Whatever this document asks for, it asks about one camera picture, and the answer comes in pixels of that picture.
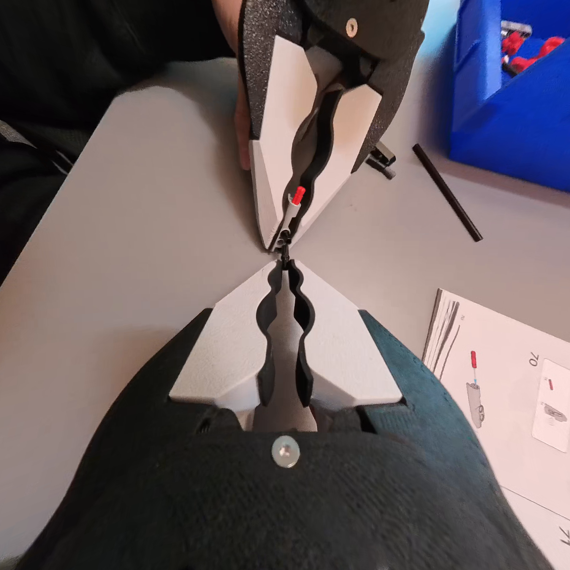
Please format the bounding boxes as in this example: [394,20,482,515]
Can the person's left hand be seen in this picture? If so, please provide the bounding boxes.
[211,0,253,172]

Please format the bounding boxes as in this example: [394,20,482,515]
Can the black toy rod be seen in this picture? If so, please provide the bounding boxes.
[411,143,484,243]

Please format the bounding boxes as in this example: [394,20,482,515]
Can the instruction booklet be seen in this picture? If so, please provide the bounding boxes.
[420,288,570,570]

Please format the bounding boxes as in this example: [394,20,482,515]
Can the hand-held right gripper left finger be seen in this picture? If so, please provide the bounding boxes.
[168,260,286,432]

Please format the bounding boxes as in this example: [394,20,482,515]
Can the red toy parts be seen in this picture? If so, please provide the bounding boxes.
[501,20,567,75]

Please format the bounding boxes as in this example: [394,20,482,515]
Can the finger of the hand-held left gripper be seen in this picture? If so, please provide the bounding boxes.
[285,84,384,246]
[248,35,322,253]

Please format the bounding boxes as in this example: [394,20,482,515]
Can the blue plastic bin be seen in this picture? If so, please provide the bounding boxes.
[447,0,570,193]

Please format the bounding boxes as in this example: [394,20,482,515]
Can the grey toy connector brick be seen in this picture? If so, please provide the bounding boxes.
[273,198,304,246]

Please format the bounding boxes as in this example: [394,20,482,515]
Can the grey desk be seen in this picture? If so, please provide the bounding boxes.
[0,56,570,568]

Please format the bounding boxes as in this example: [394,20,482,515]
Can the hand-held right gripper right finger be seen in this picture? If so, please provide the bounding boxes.
[287,259,403,419]

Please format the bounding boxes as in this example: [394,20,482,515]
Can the black and grey toy part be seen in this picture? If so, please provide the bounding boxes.
[365,141,397,181]

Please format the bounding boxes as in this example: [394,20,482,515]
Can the person's dark clothing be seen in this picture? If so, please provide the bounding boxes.
[0,0,238,286]

